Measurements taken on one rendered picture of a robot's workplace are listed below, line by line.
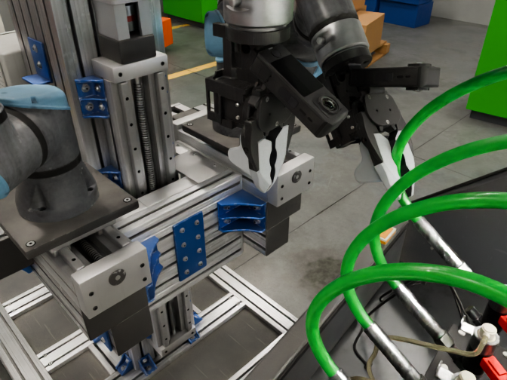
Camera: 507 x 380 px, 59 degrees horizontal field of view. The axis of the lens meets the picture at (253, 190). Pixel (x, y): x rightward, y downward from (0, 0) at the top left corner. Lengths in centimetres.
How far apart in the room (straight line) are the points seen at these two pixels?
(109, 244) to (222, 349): 86
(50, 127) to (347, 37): 50
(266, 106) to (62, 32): 60
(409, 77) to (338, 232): 196
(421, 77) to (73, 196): 63
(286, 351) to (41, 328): 129
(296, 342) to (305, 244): 167
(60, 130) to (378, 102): 53
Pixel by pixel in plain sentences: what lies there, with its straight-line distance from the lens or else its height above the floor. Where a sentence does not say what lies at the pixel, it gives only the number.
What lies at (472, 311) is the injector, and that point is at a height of 107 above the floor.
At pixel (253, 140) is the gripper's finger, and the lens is 52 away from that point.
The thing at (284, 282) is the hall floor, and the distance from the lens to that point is 219.
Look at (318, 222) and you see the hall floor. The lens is 257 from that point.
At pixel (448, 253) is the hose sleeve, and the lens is 66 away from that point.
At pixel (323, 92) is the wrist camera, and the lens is 51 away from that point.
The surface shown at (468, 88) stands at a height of 137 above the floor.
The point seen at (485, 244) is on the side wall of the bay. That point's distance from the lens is 102.
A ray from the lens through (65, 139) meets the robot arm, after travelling 86.
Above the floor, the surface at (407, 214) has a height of 130.
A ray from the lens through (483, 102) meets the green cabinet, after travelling 406.
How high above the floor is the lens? 155
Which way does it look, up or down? 33 degrees down
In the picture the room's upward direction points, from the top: straight up
